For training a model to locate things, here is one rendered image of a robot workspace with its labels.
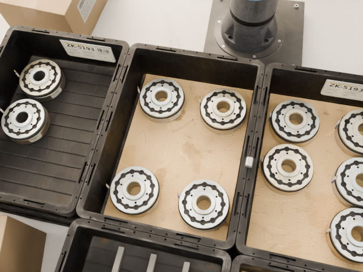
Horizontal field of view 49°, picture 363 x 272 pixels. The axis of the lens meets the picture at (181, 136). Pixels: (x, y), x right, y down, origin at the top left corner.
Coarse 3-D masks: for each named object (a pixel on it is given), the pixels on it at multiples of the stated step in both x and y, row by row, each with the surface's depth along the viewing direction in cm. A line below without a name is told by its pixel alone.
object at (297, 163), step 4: (284, 156) 81; (288, 156) 81; (292, 156) 81; (280, 160) 81; (284, 160) 81; (292, 160) 81; (296, 160) 80; (276, 164) 81; (280, 164) 80; (296, 164) 80; (280, 168) 80; (296, 168) 80; (280, 172) 80; (284, 172) 80; (292, 172) 79; (296, 172) 79; (284, 176) 80; (288, 176) 79; (292, 176) 79
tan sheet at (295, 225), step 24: (288, 96) 91; (336, 120) 87; (264, 144) 86; (312, 144) 85; (336, 144) 85; (288, 168) 84; (336, 168) 83; (264, 192) 82; (312, 192) 81; (264, 216) 80; (288, 216) 80; (312, 216) 79; (264, 240) 78; (288, 240) 78; (312, 240) 77; (360, 240) 77; (336, 264) 75; (360, 264) 75
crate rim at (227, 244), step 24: (144, 48) 87; (168, 48) 86; (264, 72) 82; (120, 96) 83; (96, 168) 76; (240, 168) 74; (240, 192) 72; (96, 216) 72; (192, 240) 69; (216, 240) 69
